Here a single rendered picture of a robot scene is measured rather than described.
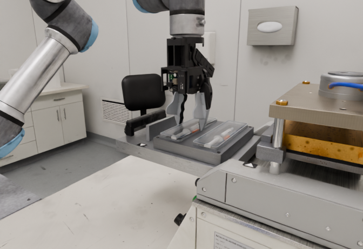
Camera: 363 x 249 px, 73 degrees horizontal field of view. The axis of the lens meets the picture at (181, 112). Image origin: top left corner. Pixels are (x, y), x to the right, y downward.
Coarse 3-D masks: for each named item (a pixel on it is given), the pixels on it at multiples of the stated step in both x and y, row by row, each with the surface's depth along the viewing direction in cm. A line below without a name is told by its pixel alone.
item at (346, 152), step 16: (288, 128) 41; (304, 128) 41; (320, 128) 41; (336, 128) 41; (288, 144) 39; (304, 144) 37; (320, 144) 36; (336, 144) 35; (352, 144) 34; (304, 160) 38; (320, 160) 37; (336, 160) 36; (352, 160) 34
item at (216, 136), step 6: (228, 120) 64; (222, 126) 60; (228, 126) 60; (234, 126) 60; (240, 126) 60; (210, 132) 55; (216, 132) 55; (222, 132) 55; (228, 132) 55; (234, 132) 55; (198, 138) 52; (204, 138) 52; (210, 138) 52; (216, 138) 52; (222, 138) 52; (210, 144) 49; (216, 144) 49
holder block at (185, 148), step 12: (204, 132) 58; (252, 132) 62; (156, 144) 55; (168, 144) 53; (180, 144) 51; (192, 144) 51; (228, 144) 51; (240, 144) 55; (192, 156) 50; (204, 156) 48; (216, 156) 47; (228, 156) 50
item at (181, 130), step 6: (192, 120) 64; (198, 120) 64; (210, 120) 64; (180, 126) 59; (186, 126) 59; (192, 126) 59; (198, 126) 59; (162, 132) 55; (168, 132) 55; (174, 132) 55; (180, 132) 55; (186, 132) 55
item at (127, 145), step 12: (168, 120) 65; (144, 132) 66; (156, 132) 61; (120, 144) 60; (132, 144) 58; (252, 144) 58; (144, 156) 56; (156, 156) 54; (168, 156) 52; (180, 156) 51; (240, 156) 51; (180, 168) 51; (192, 168) 49; (204, 168) 48
